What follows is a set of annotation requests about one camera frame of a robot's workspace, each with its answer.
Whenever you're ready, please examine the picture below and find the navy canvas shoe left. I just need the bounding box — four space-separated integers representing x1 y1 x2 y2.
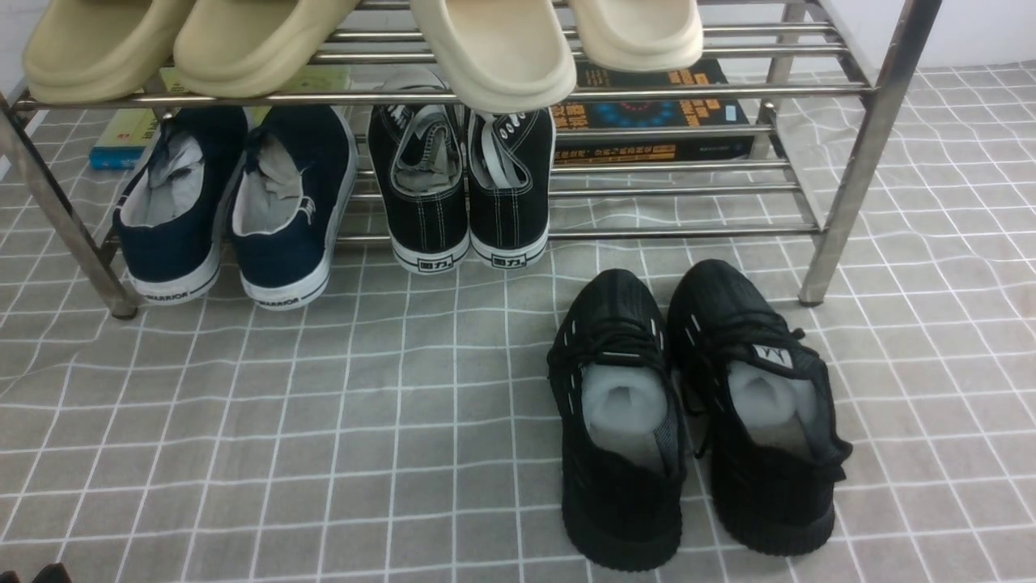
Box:
113 106 252 305

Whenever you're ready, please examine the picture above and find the cream slipper centre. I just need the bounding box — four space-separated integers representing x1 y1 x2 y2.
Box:
410 1 577 114

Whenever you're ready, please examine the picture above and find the cream slipper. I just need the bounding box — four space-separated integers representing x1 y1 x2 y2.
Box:
567 1 704 71
410 1 577 114

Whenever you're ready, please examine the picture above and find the black knit sneaker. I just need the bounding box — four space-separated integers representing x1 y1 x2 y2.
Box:
546 269 690 572
666 259 852 557

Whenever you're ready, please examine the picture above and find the green yellow book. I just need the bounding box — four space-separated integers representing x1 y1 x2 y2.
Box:
88 64 351 171

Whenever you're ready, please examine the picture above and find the black canvas sneaker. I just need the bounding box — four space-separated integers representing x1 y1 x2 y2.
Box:
465 109 556 270
366 104 470 275

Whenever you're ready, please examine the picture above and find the tan slipper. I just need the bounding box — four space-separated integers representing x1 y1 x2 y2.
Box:
23 1 195 104
173 1 359 99

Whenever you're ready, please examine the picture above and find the grey checked floor cloth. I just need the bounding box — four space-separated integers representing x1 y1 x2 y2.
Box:
1 62 1034 582

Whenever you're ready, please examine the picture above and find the navy canvas shoe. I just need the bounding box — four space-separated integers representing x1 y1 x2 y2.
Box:
113 106 252 305
229 104 359 311

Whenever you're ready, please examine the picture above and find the black canvas sneaker right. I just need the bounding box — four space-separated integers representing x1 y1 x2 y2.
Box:
465 109 556 270

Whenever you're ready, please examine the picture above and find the stainless steel shoe rack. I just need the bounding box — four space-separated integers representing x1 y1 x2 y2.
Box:
2 1 943 320

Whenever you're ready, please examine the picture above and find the dark object bottom left corner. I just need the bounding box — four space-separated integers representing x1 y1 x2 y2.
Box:
0 562 73 583

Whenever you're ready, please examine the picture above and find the black canvas sneaker left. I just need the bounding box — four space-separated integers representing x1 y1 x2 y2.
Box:
366 104 470 275

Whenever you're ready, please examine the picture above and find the cream slipper right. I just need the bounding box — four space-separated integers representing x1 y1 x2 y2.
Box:
567 1 704 71

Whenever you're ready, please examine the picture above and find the navy canvas shoe right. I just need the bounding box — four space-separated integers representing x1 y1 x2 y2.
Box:
229 104 359 311

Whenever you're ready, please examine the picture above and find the tan slipper far left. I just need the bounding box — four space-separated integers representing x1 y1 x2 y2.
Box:
23 1 195 104

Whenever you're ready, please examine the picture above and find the black book orange text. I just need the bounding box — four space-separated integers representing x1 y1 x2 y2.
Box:
552 59 758 167

